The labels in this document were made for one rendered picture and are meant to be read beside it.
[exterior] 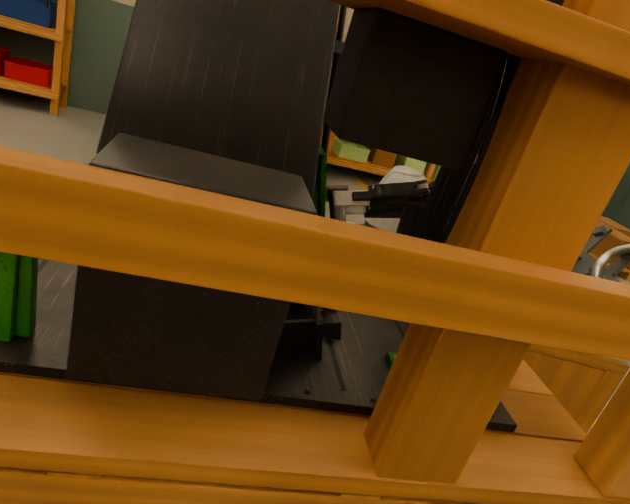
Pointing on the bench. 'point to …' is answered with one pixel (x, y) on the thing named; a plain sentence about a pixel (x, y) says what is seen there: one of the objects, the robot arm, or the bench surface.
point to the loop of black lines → (431, 220)
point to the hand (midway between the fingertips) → (348, 202)
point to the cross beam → (295, 256)
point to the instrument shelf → (534, 33)
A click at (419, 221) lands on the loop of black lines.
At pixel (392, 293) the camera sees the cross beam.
